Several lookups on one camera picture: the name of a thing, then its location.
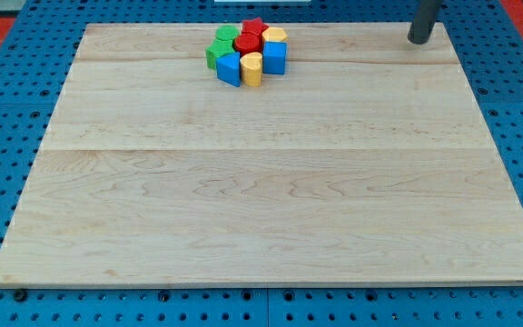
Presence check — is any grey cylindrical robot arm stick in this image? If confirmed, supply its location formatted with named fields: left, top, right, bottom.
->
left=408, top=0, right=443, bottom=45

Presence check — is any green star block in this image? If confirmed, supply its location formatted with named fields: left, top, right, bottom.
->
left=205, top=38, right=235, bottom=70

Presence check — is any red star block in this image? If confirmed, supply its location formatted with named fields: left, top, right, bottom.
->
left=242, top=17, right=269, bottom=37

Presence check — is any yellow heart block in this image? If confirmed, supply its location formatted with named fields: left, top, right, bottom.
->
left=240, top=52, right=262, bottom=87

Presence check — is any blue triangle block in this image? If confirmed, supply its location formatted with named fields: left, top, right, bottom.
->
left=216, top=52, right=241, bottom=87

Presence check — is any blue cube block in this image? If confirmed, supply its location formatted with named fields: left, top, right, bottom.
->
left=262, top=42, right=288, bottom=74

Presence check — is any light wooden board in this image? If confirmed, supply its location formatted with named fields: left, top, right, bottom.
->
left=0, top=23, right=523, bottom=289

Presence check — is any red cylinder block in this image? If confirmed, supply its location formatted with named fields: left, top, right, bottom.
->
left=233, top=33, right=262, bottom=56

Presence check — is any yellow hexagon block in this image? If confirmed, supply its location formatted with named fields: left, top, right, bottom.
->
left=261, top=27, right=288, bottom=43

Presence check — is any green cylinder block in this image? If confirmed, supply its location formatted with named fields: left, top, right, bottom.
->
left=215, top=25, right=241, bottom=42

